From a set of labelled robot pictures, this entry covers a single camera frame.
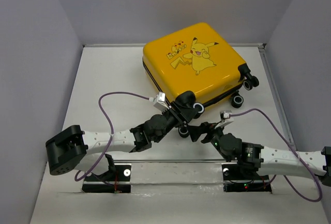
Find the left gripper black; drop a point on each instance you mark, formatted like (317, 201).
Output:
(185, 114)

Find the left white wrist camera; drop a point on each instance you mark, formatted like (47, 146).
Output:
(159, 101)

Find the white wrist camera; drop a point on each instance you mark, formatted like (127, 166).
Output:
(225, 119)
(159, 101)

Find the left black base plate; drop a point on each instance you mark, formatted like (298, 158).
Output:
(110, 182)

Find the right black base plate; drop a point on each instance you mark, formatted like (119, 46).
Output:
(235, 181)

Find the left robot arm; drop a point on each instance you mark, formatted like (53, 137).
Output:
(89, 152)

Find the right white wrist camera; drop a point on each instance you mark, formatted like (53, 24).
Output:
(225, 119)

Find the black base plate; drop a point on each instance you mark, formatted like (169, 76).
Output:
(110, 182)
(235, 181)

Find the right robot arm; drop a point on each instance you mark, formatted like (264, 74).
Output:
(256, 159)

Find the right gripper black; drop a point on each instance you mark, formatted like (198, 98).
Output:
(196, 131)

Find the yellow hard-shell suitcase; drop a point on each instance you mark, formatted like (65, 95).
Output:
(197, 59)

